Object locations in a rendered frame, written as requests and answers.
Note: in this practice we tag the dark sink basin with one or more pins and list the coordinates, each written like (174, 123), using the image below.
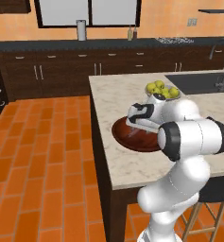
(195, 82)

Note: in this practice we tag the dark wood kitchen island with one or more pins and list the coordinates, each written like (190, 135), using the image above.
(104, 176)

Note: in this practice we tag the pale glass bottle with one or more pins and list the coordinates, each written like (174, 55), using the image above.
(129, 34)

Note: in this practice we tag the dark glass bottle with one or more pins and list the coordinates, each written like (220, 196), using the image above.
(135, 33)

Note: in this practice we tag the dark wood wall cupboard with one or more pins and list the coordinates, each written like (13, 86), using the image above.
(9, 5)

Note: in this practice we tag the dark red round plate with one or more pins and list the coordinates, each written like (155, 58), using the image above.
(132, 140)

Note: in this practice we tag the dark wood cupboard run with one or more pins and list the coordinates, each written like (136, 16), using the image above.
(69, 72)

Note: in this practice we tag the grey wall socket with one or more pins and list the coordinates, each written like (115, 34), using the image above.
(192, 22)

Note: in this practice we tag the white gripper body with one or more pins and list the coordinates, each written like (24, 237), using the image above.
(144, 125)

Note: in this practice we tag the white bowl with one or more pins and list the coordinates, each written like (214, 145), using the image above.
(148, 93)

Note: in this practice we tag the black framed window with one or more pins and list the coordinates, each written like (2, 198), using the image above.
(88, 12)

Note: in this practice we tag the dark wall shelf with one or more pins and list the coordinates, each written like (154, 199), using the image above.
(215, 11)

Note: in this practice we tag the black seat wooden stool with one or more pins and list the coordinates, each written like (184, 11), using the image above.
(214, 192)

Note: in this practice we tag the yellow-green round fruit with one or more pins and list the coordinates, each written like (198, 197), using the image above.
(151, 87)
(164, 91)
(159, 84)
(157, 91)
(174, 92)

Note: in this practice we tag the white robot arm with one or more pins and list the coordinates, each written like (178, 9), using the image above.
(182, 138)

